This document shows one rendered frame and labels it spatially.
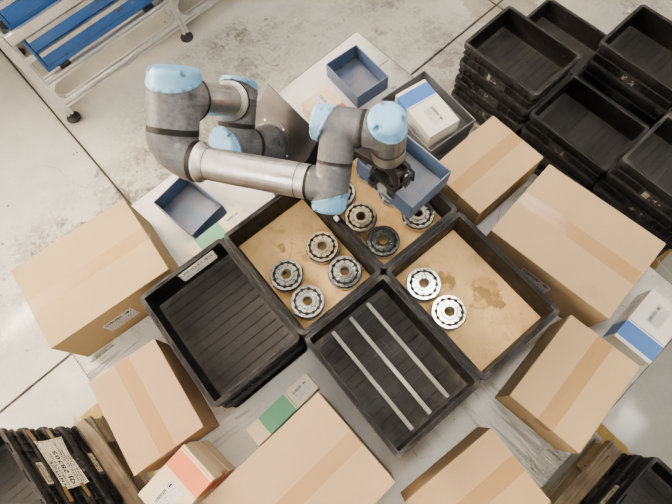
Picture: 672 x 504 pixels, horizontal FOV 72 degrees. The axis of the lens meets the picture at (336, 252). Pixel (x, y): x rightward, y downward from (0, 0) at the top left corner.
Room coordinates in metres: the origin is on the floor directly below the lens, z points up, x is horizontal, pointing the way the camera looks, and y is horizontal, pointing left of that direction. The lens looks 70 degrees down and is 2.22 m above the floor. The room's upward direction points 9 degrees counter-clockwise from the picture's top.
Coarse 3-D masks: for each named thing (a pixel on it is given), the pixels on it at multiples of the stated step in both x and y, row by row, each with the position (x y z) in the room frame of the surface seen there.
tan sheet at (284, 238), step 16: (304, 208) 0.67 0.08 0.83; (272, 224) 0.63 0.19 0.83; (288, 224) 0.62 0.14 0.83; (304, 224) 0.61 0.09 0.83; (320, 224) 0.60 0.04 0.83; (256, 240) 0.58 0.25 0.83; (272, 240) 0.57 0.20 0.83; (288, 240) 0.56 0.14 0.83; (304, 240) 0.55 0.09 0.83; (256, 256) 0.53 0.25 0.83; (272, 256) 0.52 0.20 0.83; (288, 256) 0.51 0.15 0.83; (304, 256) 0.50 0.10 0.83; (352, 256) 0.47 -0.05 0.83; (304, 272) 0.45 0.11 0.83; (320, 272) 0.44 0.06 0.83; (272, 288) 0.41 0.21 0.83; (320, 288) 0.39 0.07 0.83; (336, 288) 0.38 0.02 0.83; (288, 304) 0.35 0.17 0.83; (304, 304) 0.35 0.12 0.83; (304, 320) 0.30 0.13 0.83
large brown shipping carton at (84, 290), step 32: (96, 224) 0.70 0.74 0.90; (128, 224) 0.68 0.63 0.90; (64, 256) 0.60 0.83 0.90; (96, 256) 0.59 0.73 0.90; (128, 256) 0.57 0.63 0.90; (160, 256) 0.55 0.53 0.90; (32, 288) 0.52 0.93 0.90; (64, 288) 0.50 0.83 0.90; (96, 288) 0.48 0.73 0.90; (128, 288) 0.47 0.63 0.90; (64, 320) 0.40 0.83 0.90; (96, 320) 0.39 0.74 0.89; (128, 320) 0.41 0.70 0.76
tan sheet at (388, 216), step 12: (360, 192) 0.69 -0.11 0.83; (372, 192) 0.68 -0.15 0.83; (372, 204) 0.64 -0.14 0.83; (360, 216) 0.60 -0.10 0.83; (384, 216) 0.59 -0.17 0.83; (396, 216) 0.58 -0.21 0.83; (420, 216) 0.57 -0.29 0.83; (396, 228) 0.54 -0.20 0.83; (384, 240) 0.51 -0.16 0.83; (408, 240) 0.50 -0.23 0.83
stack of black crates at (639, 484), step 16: (624, 464) -0.32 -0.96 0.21; (640, 464) -0.32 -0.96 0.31; (656, 464) -0.32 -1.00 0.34; (608, 480) -0.37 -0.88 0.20; (624, 480) -0.36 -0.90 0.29; (640, 480) -0.35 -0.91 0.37; (656, 480) -0.38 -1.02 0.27; (592, 496) -0.42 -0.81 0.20; (608, 496) -0.40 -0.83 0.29; (624, 496) -0.40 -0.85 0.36; (640, 496) -0.42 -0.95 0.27; (656, 496) -0.43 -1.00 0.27
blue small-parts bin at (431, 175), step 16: (416, 144) 0.65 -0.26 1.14; (416, 160) 0.64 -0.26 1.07; (432, 160) 0.60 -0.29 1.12; (368, 176) 0.59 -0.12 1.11; (416, 176) 0.59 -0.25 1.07; (432, 176) 0.58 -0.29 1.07; (448, 176) 0.55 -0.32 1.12; (400, 192) 0.55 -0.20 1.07; (416, 192) 0.54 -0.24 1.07; (432, 192) 0.52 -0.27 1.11; (400, 208) 0.50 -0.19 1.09; (416, 208) 0.48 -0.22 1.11
